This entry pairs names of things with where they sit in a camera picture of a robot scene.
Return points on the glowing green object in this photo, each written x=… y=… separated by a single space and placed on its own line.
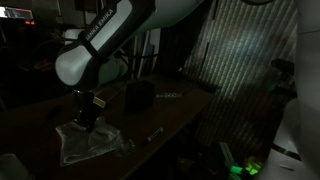
x=246 y=168

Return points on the white cup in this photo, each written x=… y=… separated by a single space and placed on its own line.
x=11 y=166

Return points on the black camera on stand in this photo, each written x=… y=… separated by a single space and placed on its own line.
x=283 y=66

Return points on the black marker white label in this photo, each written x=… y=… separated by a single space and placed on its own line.
x=153 y=135

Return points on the yellowish wrist camera box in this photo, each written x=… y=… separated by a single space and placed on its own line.
x=99 y=101

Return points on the black box container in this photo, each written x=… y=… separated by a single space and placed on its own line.
x=139 y=96

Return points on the lit monitor screen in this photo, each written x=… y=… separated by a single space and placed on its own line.
x=16 y=14

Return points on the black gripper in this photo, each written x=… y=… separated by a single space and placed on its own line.
x=86 y=105

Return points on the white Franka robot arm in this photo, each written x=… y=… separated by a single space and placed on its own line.
x=110 y=30

